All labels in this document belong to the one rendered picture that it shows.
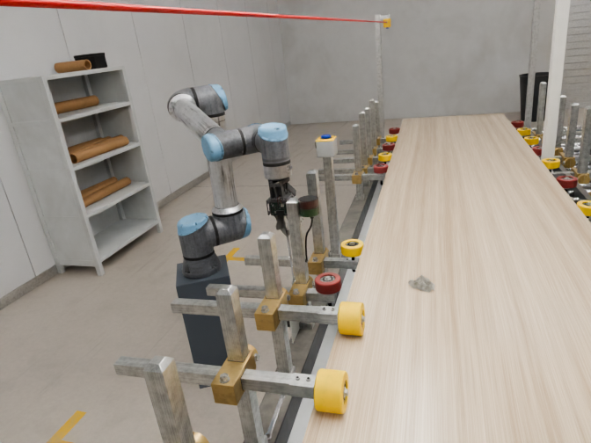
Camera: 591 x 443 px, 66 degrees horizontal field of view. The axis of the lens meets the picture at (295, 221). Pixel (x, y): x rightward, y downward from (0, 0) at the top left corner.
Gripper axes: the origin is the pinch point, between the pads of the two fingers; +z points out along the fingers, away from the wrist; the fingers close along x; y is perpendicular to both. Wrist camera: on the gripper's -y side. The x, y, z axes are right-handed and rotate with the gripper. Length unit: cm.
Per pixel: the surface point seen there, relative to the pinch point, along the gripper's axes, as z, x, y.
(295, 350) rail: 28.5, 7.1, 27.0
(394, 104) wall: 62, -23, -761
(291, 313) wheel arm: 3.3, 14.0, 44.5
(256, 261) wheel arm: 14.8, -15.9, -5.5
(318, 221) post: 0.2, 8.9, -9.2
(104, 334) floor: 97, -151, -59
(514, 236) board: 8, 74, -17
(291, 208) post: -14.2, 7.8, 16.0
